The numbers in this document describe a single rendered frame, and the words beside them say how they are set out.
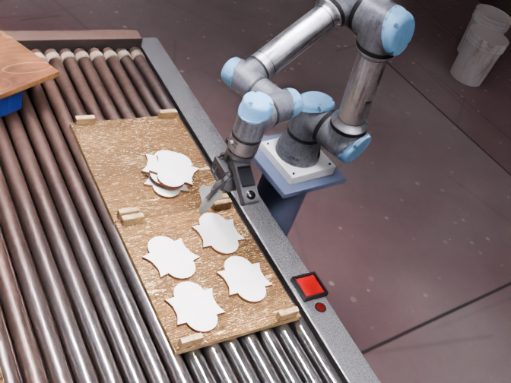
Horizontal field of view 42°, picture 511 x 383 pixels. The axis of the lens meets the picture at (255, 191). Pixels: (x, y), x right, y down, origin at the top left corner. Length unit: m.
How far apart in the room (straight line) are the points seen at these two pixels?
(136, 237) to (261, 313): 0.38
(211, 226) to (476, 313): 1.92
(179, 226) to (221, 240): 0.12
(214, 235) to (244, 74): 0.44
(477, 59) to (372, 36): 3.39
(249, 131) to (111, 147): 0.57
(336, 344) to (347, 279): 1.50
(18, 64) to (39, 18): 2.29
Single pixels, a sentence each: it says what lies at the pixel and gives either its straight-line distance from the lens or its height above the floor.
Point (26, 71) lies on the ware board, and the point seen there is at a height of 1.04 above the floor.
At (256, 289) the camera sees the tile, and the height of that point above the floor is 0.95.
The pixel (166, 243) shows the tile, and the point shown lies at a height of 0.95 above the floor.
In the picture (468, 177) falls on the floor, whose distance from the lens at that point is 4.28.
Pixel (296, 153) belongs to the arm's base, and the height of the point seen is 0.94.
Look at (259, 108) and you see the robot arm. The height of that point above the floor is 1.38.
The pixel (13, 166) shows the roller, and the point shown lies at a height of 0.92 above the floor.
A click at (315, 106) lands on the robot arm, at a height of 1.13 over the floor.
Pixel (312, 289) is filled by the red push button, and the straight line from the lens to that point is 1.80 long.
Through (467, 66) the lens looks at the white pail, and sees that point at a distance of 5.21.
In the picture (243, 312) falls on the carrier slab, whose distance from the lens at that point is 1.67.
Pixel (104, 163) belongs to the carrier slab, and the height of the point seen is 0.94.
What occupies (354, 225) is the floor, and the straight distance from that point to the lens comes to 3.50.
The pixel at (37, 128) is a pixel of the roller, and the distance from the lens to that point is 2.05.
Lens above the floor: 2.22
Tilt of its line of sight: 40 degrees down
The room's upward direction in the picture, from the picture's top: 21 degrees clockwise
